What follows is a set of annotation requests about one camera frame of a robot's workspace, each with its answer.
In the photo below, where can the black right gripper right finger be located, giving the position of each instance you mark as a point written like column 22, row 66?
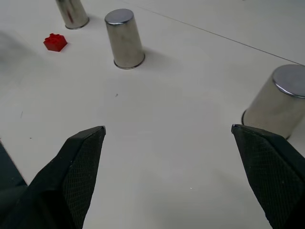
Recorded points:
column 274, row 171

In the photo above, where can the steel cup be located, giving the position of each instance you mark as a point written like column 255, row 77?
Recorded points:
column 72, row 13
column 278, row 100
column 125, row 40

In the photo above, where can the red toy brick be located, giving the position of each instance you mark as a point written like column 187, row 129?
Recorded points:
column 55, row 42

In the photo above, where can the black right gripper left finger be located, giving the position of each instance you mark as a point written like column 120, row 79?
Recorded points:
column 71, row 176

